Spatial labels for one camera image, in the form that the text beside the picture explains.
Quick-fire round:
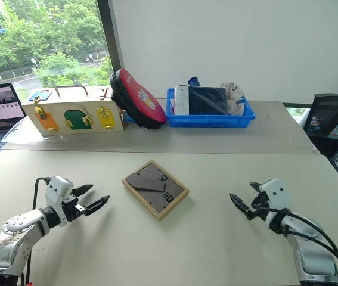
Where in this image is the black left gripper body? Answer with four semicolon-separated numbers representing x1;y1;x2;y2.
62;194;86;223

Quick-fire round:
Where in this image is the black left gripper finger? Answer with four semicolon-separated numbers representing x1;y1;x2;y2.
83;195;111;217
72;184;94;197

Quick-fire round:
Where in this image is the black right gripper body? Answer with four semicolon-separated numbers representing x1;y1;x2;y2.
245;191;269;221

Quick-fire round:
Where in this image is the wooden latch lock box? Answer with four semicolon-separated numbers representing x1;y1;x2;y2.
21;85;128;138

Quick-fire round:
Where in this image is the blue plastic bin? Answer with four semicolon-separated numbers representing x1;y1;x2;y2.
166;86;256;129

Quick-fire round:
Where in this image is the clear plastic bag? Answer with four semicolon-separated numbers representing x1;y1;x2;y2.
221;82;246;116

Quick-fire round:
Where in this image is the dark navy folded cloth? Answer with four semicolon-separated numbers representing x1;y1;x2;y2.
188;86;230;116

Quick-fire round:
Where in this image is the black mesh office chair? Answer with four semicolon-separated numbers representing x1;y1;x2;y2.
302;93;338;156

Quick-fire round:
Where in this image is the red black punch pad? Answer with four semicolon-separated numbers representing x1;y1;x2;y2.
109;68;168;130

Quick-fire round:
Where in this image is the white slim carton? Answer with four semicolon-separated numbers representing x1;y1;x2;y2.
173;85;191;116

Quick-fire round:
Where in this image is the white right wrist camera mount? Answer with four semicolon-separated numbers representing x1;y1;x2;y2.
260;178;290;211

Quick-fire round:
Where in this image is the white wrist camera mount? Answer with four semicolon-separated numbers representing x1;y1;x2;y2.
260;178;290;211
44;175;75;228

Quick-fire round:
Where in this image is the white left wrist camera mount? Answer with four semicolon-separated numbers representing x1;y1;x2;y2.
44;175;75;228

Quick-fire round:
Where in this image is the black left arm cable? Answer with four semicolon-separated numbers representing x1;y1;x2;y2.
32;176;52;211

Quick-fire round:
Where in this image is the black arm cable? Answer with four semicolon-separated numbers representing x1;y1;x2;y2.
32;176;52;211
251;201;338;286

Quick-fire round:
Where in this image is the wooden framed puzzle board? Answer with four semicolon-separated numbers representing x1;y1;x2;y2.
122;160;190;222

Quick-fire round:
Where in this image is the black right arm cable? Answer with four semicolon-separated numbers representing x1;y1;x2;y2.
251;201;338;286

